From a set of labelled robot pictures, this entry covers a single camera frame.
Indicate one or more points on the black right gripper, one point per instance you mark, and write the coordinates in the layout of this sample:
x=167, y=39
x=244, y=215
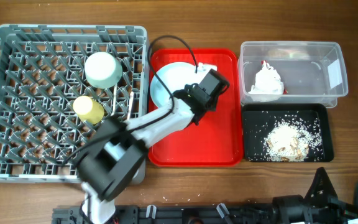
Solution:
x=339, y=212

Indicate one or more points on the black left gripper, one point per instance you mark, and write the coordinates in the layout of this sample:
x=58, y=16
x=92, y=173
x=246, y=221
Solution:
x=214, y=103

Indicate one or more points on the light blue plate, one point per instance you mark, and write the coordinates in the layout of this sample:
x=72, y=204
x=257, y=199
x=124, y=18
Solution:
x=175, y=76

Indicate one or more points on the white napkin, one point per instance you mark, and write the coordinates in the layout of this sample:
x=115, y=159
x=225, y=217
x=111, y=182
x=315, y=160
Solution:
x=256, y=88

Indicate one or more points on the white plastic spoon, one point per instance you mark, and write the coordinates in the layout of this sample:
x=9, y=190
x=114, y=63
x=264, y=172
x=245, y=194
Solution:
x=130, y=105

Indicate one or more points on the rice food waste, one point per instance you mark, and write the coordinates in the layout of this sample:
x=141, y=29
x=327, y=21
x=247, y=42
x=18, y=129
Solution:
x=282, y=136

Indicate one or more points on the green bowl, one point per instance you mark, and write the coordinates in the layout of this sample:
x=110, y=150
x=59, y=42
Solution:
x=102, y=70

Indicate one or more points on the yellow plastic cup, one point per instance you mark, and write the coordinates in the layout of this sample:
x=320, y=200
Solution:
x=87, y=109

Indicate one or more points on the white plastic fork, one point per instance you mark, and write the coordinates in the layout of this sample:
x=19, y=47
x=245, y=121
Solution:
x=114, y=100

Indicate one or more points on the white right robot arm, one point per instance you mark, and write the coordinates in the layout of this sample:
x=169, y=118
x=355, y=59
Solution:
x=290, y=209

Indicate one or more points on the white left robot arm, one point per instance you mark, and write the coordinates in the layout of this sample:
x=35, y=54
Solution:
x=108, y=162

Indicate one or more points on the black waste tray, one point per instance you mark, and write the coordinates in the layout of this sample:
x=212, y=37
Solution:
x=323, y=119

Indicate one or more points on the grey dishwasher rack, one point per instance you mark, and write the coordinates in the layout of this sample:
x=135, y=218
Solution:
x=42, y=72

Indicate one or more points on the red plastic tray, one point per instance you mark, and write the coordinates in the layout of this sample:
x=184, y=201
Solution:
x=217, y=140

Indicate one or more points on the clear plastic bin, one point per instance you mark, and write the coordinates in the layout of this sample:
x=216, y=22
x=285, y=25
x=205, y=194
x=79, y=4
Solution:
x=311, y=71

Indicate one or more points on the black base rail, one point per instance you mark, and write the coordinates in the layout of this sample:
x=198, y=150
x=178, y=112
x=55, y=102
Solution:
x=251, y=213

